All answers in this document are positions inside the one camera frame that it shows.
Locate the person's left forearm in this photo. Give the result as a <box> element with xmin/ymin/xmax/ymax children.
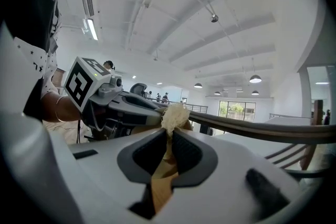
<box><xmin>41</xmin><ymin>91</ymin><xmax>82</xmax><ymax>123</ymax></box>

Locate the beige sponge ball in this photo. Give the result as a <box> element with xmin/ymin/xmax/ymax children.
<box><xmin>160</xmin><ymin>102</ymin><xmax>191</xmax><ymax>137</ymax></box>

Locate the far balcony railing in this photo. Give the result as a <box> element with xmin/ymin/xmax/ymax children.
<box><xmin>146</xmin><ymin>98</ymin><xmax>209</xmax><ymax>113</ymax></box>

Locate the brown wooden chair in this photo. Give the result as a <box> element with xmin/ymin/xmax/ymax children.
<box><xmin>154</xmin><ymin>102</ymin><xmax>336</xmax><ymax>179</ymax></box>

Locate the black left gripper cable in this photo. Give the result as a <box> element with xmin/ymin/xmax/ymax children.
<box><xmin>75</xmin><ymin>118</ymin><xmax>81</xmax><ymax>144</ymax></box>

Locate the white ceiling air conditioner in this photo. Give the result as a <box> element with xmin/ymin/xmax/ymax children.
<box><xmin>64</xmin><ymin>0</ymin><xmax>96</xmax><ymax>18</ymax></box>

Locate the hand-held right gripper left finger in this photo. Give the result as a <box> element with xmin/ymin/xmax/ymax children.
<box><xmin>68</xmin><ymin>128</ymin><xmax>169</xmax><ymax>224</ymax></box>

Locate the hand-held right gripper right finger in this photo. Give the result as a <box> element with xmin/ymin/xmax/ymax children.
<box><xmin>156</xmin><ymin>130</ymin><xmax>303</xmax><ymax>224</ymax></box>

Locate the thin gold bangle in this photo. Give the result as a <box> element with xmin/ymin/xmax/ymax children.
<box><xmin>54</xmin><ymin>95</ymin><xmax>69</xmax><ymax>123</ymax></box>

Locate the ceiling strip light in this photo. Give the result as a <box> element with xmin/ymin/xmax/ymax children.
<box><xmin>86</xmin><ymin>17</ymin><xmax>100</xmax><ymax>41</ymax></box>

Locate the brown wooden table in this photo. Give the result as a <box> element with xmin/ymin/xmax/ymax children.
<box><xmin>151</xmin><ymin>162</ymin><xmax>182</xmax><ymax>215</ymax></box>

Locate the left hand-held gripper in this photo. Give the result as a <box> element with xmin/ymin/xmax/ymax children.
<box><xmin>64</xmin><ymin>56</ymin><xmax>169</xmax><ymax>140</ymax></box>

